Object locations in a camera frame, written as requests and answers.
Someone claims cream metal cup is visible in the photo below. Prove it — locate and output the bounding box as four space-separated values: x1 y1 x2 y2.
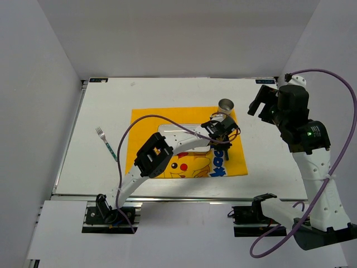
218 98 234 115

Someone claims white rectangular plate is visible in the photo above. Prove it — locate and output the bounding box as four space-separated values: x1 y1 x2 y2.
157 124 211 154

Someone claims yellow Pikachu placemat cloth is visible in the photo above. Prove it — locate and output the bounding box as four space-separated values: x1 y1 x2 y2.
121 107 248 179

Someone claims green-handled fork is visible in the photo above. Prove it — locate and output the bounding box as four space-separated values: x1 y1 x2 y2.
95 127 118 162

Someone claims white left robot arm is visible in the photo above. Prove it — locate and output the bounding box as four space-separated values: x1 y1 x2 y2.
95 112 240 224

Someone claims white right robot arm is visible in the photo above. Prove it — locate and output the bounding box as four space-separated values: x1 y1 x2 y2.
248 71 356 258

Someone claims blue table corner label right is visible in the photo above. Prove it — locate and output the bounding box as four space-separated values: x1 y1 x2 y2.
255 79 276 84

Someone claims blue table corner label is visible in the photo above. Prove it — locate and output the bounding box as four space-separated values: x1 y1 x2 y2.
89 78 108 83
255 79 276 84

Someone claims blue table corner label left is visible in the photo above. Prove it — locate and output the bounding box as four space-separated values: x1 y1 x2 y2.
89 78 108 83

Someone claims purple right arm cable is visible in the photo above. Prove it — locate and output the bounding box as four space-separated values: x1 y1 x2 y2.
249 69 357 259

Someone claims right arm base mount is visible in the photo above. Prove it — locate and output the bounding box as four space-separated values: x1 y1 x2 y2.
227 193 278 237

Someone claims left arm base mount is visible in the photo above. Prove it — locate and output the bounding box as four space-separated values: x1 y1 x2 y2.
81 194 139 235

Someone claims aluminium table edge rail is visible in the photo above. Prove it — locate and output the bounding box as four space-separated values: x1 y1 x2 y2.
50 195 309 204

